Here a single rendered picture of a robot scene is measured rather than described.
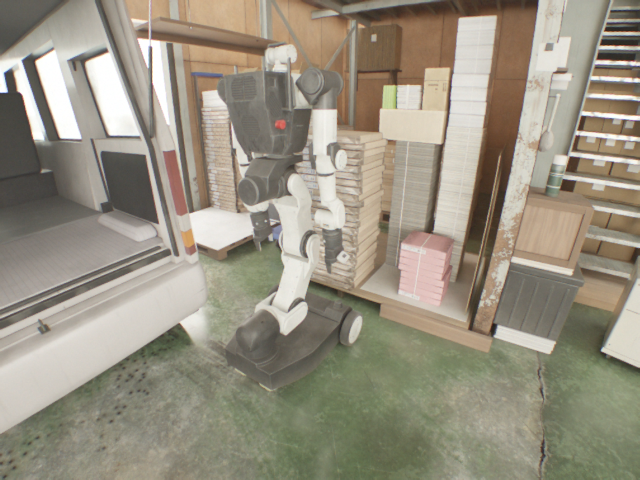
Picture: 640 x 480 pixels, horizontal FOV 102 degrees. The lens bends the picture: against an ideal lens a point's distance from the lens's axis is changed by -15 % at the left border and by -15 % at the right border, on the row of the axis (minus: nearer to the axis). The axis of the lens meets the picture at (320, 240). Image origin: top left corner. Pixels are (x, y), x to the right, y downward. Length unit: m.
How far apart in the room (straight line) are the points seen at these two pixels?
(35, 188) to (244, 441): 2.56
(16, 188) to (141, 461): 2.33
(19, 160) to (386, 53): 5.23
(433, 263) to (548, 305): 0.67
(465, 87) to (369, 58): 4.14
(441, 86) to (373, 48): 4.05
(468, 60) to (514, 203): 0.91
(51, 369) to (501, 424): 1.81
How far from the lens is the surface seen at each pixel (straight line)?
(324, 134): 1.16
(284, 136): 1.20
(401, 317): 2.00
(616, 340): 2.25
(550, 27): 1.69
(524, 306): 2.00
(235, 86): 1.22
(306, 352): 1.54
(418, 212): 2.25
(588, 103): 4.61
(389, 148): 3.47
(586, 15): 2.64
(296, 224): 1.43
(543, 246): 1.85
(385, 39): 6.07
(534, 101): 1.65
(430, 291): 2.04
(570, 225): 1.83
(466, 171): 2.13
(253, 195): 1.19
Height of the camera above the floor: 1.24
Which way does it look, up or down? 24 degrees down
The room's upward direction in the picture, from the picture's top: straight up
